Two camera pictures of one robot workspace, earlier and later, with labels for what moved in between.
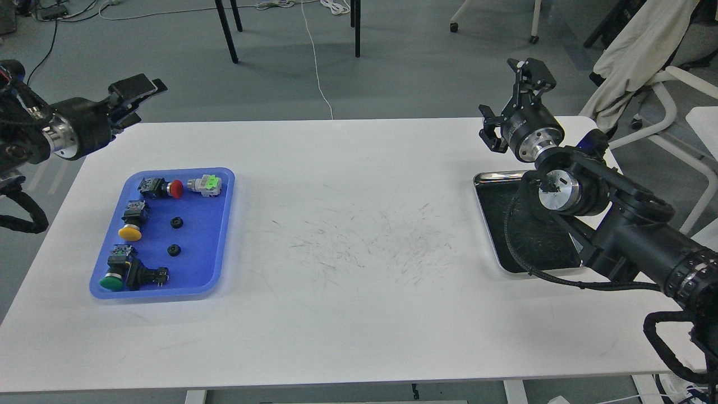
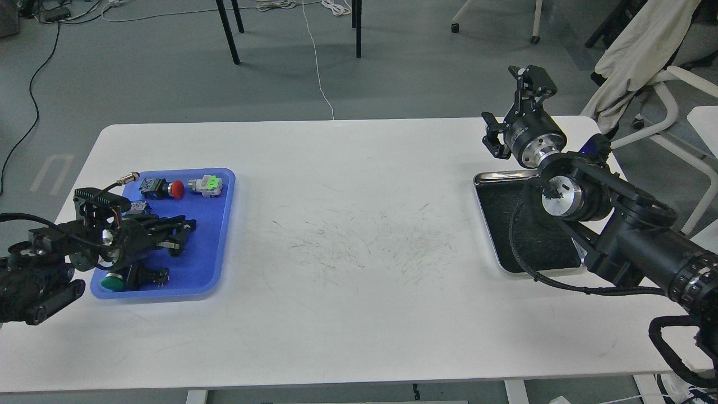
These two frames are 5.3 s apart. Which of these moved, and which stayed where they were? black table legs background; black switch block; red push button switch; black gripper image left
Moved: black gripper image left
Stayed: red push button switch; black table legs background; black switch block
